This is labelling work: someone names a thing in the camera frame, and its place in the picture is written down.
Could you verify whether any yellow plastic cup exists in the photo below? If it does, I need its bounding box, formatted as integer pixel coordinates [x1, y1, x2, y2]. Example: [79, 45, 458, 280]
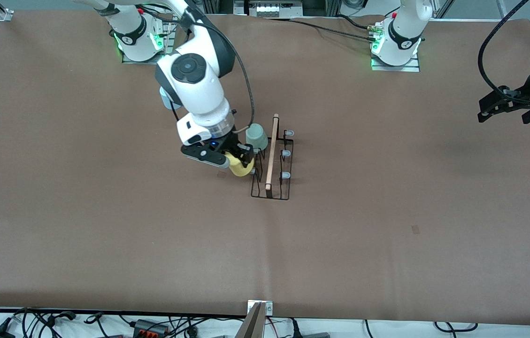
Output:
[224, 151, 255, 177]

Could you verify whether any pale green plastic cup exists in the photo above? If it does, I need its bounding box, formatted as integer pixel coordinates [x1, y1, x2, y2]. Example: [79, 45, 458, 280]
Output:
[245, 123, 269, 152]

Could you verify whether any black wire cup holder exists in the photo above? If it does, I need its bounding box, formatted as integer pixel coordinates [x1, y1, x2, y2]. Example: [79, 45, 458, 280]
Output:
[246, 114, 295, 201]

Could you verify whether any brown table cover sheet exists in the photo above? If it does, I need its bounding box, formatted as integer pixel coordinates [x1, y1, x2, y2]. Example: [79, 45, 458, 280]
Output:
[0, 9, 530, 327]

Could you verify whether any grey connector box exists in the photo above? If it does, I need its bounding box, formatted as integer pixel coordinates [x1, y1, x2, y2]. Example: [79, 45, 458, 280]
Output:
[246, 0, 304, 18]

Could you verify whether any black orange connector box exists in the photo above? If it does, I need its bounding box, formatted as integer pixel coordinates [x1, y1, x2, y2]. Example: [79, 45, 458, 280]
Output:
[132, 319, 170, 337]

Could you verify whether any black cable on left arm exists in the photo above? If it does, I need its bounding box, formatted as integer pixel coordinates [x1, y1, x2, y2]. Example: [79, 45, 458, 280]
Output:
[477, 0, 529, 102]

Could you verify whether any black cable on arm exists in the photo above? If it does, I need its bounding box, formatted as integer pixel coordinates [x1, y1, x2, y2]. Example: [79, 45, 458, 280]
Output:
[477, 0, 529, 102]
[143, 4, 255, 135]

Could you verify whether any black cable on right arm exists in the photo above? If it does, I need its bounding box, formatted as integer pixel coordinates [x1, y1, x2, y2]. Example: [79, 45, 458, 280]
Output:
[143, 4, 255, 135]

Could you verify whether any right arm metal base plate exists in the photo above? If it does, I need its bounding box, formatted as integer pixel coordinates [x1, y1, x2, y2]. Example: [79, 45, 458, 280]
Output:
[122, 13, 172, 65]

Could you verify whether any thin black table cable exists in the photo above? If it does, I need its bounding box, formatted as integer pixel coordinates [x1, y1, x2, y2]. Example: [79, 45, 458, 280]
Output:
[265, 17, 378, 43]

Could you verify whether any small metal bracket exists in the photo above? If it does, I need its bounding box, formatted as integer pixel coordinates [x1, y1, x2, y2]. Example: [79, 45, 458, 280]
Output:
[247, 300, 274, 316]

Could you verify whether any thick black table cable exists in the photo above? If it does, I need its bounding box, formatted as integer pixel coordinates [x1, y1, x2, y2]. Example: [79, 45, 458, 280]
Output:
[338, 14, 373, 31]

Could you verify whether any aluminium camera pole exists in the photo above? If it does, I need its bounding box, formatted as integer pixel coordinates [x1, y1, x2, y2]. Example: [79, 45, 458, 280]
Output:
[234, 303, 268, 338]

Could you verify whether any black floor cable loop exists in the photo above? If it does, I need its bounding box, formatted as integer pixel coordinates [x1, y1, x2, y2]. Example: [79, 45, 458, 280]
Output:
[434, 322, 479, 332]

